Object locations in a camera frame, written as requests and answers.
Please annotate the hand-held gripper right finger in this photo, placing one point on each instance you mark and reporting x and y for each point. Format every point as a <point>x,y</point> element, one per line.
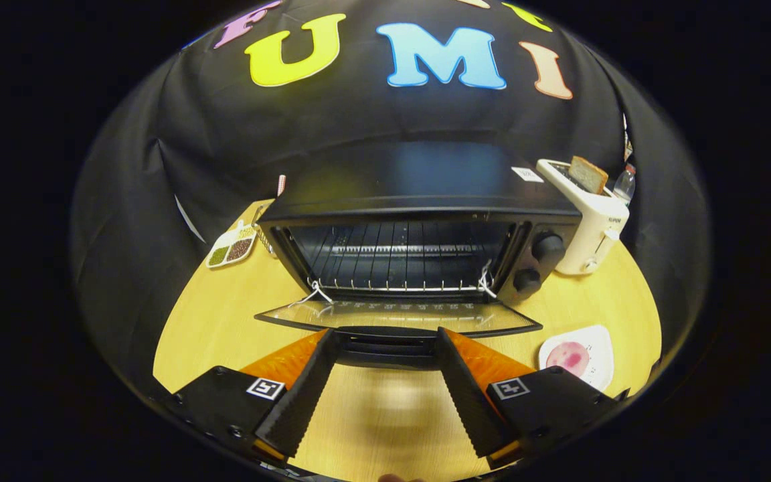
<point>469,402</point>

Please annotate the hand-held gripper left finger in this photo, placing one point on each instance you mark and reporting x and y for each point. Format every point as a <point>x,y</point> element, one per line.
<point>305,402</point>

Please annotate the white divided bean dish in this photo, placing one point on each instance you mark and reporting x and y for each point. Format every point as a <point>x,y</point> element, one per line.
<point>231,248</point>

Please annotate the white square plate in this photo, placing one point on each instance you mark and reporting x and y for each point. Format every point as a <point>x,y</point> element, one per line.
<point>598,348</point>

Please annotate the clear plastic water bottle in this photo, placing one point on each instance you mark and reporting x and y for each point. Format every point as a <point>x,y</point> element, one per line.
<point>625,184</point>

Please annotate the black toaster oven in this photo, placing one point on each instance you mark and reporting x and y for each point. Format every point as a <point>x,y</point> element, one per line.
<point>425,174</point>

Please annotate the black backdrop cloth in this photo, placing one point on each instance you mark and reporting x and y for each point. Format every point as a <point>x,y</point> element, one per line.
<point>225,134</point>

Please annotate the white pop-up toaster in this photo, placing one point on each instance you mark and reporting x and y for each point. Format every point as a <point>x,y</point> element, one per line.
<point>593,234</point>

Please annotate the pink striped straw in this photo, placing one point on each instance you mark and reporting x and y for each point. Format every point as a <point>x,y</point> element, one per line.
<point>282,185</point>

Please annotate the toasted bread slice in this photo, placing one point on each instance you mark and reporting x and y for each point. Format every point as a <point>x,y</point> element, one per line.
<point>587,175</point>

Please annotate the pink ham slice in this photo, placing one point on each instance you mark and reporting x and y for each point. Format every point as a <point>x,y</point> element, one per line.
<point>567,358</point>

